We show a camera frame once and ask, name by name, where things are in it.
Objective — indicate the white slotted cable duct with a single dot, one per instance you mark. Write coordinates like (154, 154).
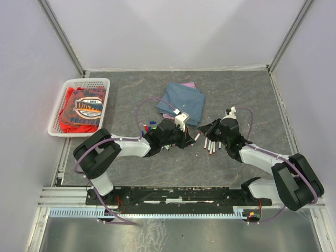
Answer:
(170, 211)

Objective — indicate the blue folded cloth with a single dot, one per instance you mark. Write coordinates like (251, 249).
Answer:
(197, 109)

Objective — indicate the red printed t-shirt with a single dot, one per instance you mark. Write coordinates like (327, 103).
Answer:
(82, 110)

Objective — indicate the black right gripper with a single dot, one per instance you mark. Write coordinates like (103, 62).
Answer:
(208, 129)

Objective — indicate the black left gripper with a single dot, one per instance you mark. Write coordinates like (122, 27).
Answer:
(186, 139)

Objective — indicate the pink folded cloth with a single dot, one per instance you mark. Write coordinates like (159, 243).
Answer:
(189, 85)

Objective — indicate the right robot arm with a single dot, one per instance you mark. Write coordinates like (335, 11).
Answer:
(294, 181)

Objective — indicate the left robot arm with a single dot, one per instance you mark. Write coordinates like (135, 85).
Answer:
(96, 153)

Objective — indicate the white plastic basket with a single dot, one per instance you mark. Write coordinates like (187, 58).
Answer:
(54, 128)

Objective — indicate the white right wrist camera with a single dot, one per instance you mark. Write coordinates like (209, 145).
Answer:
(230, 113)

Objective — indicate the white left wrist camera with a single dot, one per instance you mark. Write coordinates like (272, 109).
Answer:
(181, 119)

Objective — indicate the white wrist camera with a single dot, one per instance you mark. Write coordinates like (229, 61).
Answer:
(230, 113)
(181, 119)

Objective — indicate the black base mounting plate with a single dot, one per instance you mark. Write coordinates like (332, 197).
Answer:
(125, 196)

